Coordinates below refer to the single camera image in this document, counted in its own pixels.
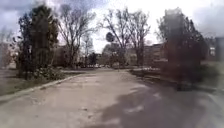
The dark evergreen tree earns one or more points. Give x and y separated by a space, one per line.
40 40
181 43

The bare tree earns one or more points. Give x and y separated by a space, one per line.
120 33
139 36
74 33

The grey asphalt path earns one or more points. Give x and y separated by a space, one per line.
100 100

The brown building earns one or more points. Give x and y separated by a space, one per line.
151 53

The grass verge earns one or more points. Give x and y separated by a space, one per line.
13 83
150 73

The low bush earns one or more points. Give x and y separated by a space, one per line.
49 73

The pale kerb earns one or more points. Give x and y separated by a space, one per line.
40 86

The round sign on pole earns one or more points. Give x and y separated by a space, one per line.
110 37

